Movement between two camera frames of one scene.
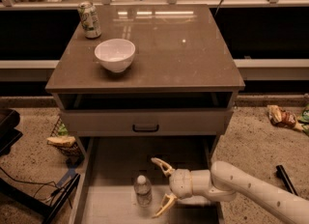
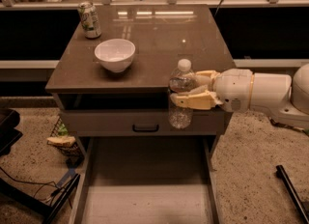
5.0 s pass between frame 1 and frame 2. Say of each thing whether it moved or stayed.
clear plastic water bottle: moved
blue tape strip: stayed
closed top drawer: stayed
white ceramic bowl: stayed
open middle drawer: stayed
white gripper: moved
